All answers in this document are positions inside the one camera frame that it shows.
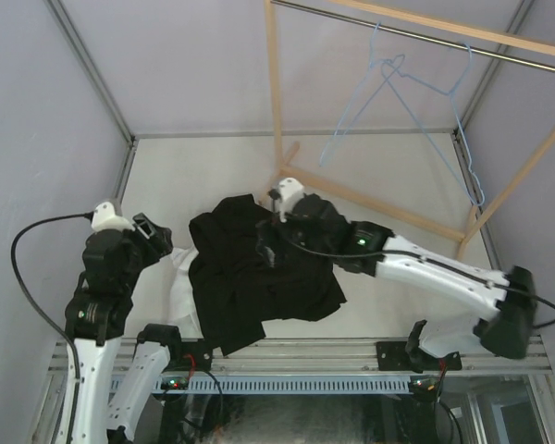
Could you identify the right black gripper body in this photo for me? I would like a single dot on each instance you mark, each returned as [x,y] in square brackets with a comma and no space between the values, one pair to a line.
[271,230]

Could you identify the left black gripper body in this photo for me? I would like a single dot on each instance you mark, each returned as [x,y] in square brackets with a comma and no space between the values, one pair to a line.
[144,252]

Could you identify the black shirt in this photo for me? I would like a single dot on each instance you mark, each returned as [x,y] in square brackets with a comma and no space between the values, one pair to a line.
[235,291]

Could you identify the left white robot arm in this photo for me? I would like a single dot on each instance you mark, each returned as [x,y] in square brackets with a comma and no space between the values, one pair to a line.
[114,257]

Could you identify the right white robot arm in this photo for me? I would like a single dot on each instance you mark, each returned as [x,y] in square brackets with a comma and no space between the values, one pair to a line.
[502,307]

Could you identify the white shirt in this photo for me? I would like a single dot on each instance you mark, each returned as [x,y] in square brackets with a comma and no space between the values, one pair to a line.
[182,311]

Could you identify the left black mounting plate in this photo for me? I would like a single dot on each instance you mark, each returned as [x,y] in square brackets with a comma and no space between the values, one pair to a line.
[196,353]

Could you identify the black mounting plate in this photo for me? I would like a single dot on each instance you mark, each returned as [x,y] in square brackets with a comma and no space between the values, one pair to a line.
[392,356]
[196,353]

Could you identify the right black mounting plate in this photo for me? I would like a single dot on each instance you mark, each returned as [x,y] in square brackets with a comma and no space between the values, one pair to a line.
[392,356]

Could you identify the metal hanging rod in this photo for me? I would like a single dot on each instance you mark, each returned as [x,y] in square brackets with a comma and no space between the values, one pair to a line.
[495,55]

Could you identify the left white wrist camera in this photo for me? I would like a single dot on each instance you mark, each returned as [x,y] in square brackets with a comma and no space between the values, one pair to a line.
[107,215]

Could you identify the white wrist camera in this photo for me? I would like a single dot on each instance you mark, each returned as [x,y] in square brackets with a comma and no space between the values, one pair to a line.
[287,193]
[107,215]

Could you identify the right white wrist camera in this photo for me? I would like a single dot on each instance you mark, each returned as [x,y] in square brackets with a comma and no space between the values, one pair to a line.
[287,193]

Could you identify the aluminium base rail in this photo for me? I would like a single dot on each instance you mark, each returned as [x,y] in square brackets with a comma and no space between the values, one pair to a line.
[289,357]

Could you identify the wooden clothes rack frame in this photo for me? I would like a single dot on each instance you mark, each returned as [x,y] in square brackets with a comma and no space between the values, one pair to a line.
[283,167]

